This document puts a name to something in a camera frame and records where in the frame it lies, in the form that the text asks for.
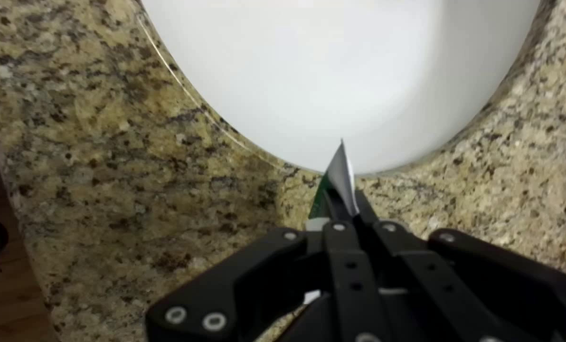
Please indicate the green white toothpaste tube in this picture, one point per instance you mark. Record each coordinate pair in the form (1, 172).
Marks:
(337, 191)

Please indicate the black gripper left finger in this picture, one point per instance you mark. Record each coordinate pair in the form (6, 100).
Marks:
(327, 279)

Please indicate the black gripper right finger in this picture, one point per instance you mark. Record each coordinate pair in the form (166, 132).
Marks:
(474, 292)

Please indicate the white oval sink basin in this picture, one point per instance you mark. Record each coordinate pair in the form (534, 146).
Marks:
(392, 81)

